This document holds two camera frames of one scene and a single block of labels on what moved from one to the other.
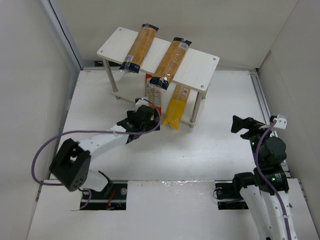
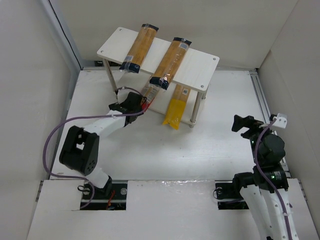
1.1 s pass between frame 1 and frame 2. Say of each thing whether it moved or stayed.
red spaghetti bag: moved
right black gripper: stayed
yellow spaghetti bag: stayed
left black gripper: moved
